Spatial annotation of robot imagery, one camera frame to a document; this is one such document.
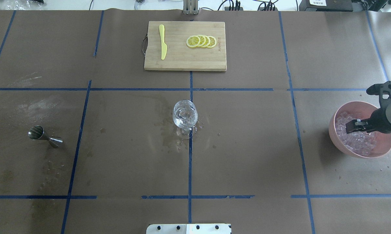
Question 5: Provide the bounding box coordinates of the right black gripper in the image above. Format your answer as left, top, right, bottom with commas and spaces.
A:
345, 81, 391, 134

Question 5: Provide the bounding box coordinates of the steel jigger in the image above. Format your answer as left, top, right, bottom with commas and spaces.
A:
28, 125, 63, 148

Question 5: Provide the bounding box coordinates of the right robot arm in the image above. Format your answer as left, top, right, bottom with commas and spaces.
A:
345, 81, 391, 134

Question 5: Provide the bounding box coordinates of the clear ice cubes pile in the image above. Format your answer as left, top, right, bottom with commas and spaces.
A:
335, 111, 377, 157

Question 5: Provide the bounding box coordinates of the clear wine glass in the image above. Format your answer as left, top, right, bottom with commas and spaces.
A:
173, 100, 198, 139

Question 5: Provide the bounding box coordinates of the pink bowl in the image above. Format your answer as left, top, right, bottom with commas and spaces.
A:
329, 101, 391, 159

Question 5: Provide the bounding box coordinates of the black box device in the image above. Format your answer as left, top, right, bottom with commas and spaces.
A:
298, 0, 353, 12

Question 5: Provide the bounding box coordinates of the bamboo cutting board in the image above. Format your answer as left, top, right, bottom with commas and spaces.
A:
144, 21, 228, 72

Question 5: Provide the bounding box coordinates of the yellow plastic knife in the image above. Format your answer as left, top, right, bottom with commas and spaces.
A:
159, 25, 167, 60

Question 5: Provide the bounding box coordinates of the aluminium frame post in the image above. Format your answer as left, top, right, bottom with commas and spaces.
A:
183, 0, 200, 15

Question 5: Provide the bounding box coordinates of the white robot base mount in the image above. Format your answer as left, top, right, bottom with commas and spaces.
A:
146, 223, 232, 234

